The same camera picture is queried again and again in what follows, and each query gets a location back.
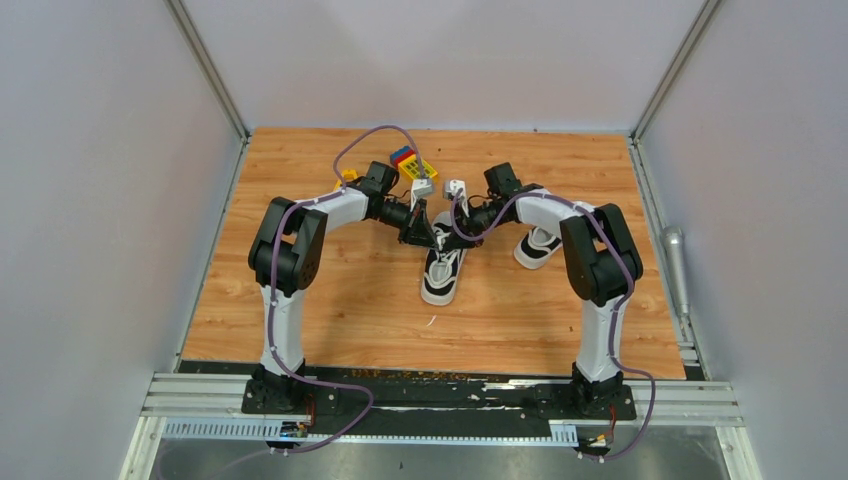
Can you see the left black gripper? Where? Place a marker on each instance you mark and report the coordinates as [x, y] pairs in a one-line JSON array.
[[415, 228]]

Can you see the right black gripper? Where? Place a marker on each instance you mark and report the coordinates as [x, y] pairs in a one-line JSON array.
[[465, 224]]

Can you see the white shoe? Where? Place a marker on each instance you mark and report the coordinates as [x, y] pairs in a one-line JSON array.
[[439, 292]]

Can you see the black white sneaker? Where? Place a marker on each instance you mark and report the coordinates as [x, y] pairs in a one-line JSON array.
[[537, 246]]

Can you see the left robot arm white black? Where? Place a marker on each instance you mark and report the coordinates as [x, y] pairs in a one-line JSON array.
[[286, 254]]

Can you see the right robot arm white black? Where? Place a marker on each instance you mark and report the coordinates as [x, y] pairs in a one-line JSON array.
[[601, 259]]

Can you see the colourful toy block stack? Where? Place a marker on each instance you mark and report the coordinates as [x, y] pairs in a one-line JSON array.
[[406, 162]]

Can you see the yellow triangle toy block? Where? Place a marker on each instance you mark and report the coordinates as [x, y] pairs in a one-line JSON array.
[[347, 176]]

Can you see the grey metal cylinder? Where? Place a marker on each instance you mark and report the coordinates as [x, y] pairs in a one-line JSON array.
[[673, 243]]

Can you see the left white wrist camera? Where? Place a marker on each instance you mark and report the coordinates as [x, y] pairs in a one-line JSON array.
[[420, 189]]

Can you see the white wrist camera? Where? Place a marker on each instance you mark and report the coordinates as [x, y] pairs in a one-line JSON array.
[[420, 189], [455, 190]]

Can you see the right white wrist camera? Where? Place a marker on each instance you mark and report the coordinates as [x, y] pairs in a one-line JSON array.
[[455, 190]]

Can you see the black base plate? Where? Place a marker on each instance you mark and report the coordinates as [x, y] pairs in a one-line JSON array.
[[412, 403]]

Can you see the aluminium frame rail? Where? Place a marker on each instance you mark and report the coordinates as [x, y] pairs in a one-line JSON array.
[[195, 396]]

